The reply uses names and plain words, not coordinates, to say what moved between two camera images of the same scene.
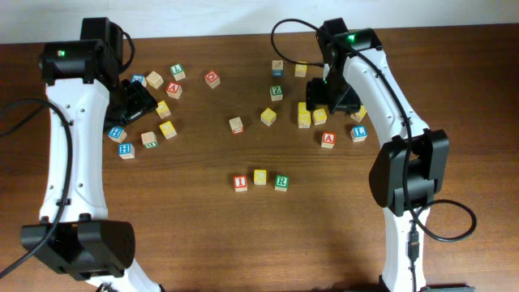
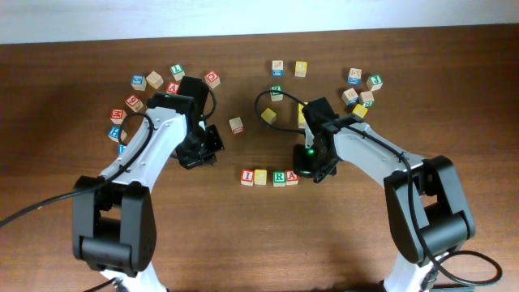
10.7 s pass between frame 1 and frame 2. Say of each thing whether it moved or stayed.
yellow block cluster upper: stayed
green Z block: stayed
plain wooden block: stayed
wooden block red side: stayed
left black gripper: moved
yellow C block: stayed
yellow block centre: stayed
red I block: moved
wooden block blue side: stayed
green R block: moved
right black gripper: moved
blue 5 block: stayed
